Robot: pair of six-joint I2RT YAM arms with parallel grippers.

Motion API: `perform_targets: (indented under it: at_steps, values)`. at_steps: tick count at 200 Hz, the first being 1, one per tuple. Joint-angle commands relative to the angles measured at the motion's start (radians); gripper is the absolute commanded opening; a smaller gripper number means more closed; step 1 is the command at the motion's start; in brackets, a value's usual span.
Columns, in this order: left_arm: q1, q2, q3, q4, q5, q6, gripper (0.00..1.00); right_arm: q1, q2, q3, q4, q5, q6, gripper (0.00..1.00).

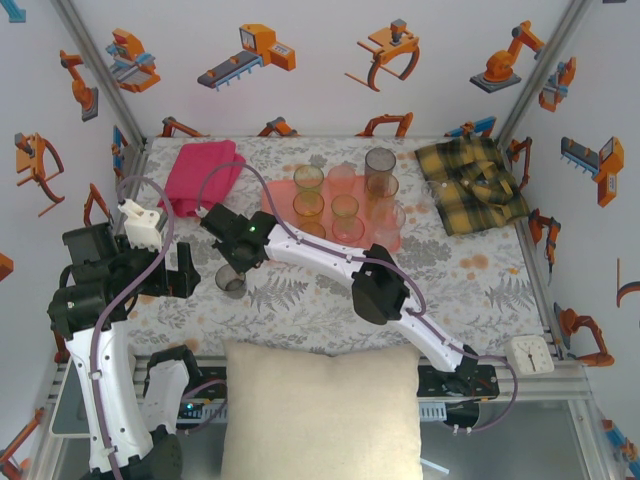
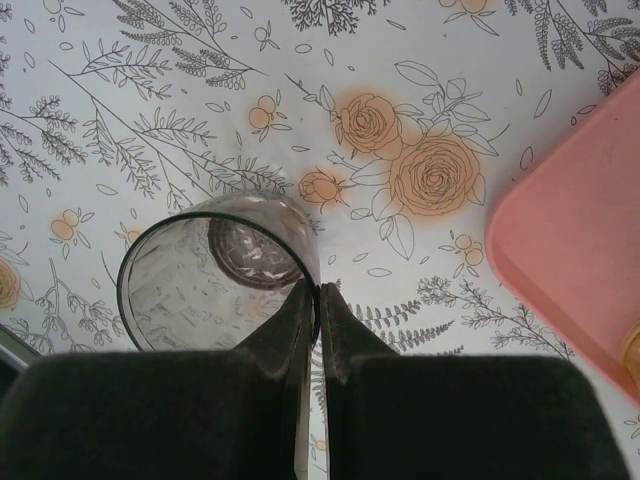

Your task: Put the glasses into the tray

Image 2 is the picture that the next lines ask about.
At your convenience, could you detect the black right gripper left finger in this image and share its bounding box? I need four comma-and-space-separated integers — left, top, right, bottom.
0, 279, 321, 480

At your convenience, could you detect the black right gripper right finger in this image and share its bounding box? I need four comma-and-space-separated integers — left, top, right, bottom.
319, 282, 640, 480

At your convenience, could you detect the small grey plastic glass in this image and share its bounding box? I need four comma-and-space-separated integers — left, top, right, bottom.
116, 193, 321, 354

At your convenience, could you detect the orange plastic glass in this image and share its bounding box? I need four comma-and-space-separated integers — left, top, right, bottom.
621, 319, 640, 384

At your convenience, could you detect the pink plastic tray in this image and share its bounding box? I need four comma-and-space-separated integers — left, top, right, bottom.
487, 66, 640, 412

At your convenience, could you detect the white floral tablecloth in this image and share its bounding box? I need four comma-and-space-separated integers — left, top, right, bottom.
0, 0, 640, 480

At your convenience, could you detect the aluminium table edge rail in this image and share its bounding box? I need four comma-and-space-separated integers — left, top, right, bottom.
0, 323, 44, 396

